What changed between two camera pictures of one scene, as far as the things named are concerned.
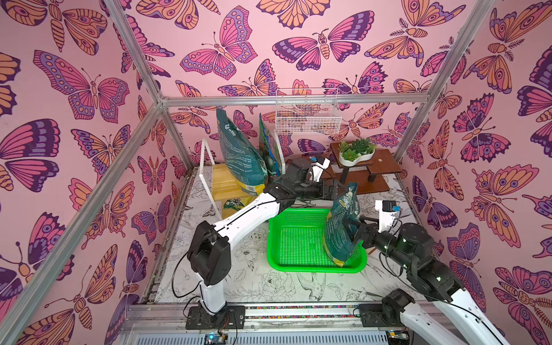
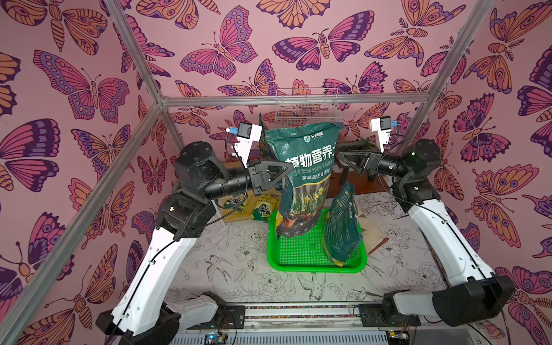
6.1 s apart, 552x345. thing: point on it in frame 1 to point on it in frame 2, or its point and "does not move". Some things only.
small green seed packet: [236, 204] does not move
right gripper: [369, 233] to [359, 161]
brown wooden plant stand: [363, 176] does not move
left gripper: [329, 191] to [257, 177]
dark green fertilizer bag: [244, 155] to [312, 149]
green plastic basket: [295, 244] does not move
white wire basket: [307, 111] does not move
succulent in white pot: [351, 152] does not move
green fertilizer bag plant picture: [340, 237] does not move
